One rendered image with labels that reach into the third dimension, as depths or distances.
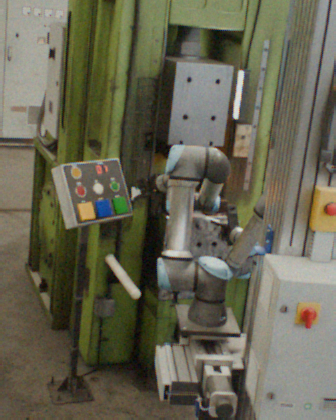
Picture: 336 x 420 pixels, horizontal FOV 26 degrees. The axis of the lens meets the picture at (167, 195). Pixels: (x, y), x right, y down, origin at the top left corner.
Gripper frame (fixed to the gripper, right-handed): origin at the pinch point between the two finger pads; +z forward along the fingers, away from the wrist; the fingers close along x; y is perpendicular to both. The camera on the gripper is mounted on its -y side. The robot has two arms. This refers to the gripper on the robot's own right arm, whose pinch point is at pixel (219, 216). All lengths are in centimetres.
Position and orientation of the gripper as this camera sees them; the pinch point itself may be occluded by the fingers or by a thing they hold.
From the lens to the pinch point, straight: 342.2
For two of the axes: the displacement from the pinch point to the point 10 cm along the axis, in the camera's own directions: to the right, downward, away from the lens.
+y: -1.1, 9.6, 2.7
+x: 9.3, 0.0, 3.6
